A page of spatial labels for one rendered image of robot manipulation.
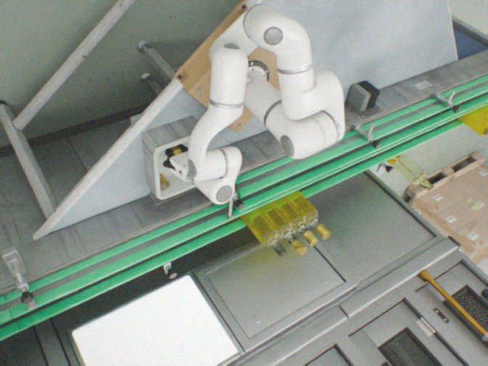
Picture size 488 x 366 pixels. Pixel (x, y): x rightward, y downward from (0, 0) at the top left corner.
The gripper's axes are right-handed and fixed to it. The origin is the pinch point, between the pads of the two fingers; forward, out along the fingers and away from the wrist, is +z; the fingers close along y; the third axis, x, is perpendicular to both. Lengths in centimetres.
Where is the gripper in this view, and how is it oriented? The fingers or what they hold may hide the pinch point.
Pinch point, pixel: (176, 151)
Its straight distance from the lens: 143.7
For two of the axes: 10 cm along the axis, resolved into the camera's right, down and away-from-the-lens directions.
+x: -0.4, -8.4, -5.5
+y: 8.3, -3.3, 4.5
